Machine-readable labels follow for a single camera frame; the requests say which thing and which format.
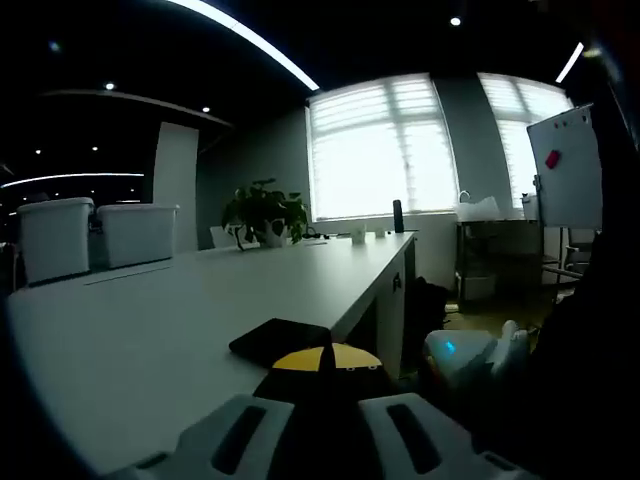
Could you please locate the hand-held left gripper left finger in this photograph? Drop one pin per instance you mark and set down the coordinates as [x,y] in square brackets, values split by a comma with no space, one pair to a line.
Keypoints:
[210,440]

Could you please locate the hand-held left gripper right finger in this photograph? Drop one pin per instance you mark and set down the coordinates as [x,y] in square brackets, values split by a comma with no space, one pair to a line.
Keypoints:
[450,445]

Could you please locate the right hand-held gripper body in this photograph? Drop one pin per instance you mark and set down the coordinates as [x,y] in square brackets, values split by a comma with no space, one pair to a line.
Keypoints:
[450,350]

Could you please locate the black pad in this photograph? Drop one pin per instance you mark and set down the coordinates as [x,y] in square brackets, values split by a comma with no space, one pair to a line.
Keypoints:
[275,340]

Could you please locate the black desk hook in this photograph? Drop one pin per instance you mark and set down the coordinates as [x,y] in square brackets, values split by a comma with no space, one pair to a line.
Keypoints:
[397,282]

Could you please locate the white desk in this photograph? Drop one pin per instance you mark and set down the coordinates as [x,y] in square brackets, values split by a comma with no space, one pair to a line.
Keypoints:
[190,310]

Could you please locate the black backpack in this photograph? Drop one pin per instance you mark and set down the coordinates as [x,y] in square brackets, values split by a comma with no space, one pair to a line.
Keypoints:
[430,302]

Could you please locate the metal shelf cart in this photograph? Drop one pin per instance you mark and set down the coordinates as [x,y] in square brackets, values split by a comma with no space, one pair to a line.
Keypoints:
[500,260]

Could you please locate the black bottle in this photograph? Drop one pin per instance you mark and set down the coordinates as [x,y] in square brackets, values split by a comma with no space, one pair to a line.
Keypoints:
[398,216]

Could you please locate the white plastic bag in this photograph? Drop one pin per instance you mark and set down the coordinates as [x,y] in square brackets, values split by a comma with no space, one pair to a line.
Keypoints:
[477,207]

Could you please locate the person's black clothing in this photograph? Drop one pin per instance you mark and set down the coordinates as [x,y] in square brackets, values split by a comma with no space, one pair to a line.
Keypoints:
[600,390]

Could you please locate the office chair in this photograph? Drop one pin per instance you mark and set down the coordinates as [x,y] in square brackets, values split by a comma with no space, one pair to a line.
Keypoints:
[575,255]

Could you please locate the white lidded container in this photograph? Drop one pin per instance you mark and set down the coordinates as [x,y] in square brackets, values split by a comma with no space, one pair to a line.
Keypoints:
[528,207]

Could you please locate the white standing card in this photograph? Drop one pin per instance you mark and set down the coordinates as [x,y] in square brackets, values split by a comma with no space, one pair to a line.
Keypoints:
[219,237]

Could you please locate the whiteboard on stand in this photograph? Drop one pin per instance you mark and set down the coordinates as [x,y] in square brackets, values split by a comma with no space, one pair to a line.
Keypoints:
[570,185]

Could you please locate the window with white blinds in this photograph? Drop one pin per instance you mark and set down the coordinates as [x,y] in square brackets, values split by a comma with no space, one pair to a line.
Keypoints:
[382,150]
[515,120]

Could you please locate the red whiteboard magnet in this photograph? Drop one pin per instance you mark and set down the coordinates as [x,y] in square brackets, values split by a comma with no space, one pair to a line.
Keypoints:
[552,159]

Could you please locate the white plastic storage box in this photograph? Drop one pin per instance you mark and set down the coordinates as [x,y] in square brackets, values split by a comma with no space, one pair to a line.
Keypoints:
[55,240]
[137,235]

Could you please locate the green potted plant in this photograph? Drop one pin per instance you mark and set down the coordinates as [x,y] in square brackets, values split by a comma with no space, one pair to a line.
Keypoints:
[265,207]

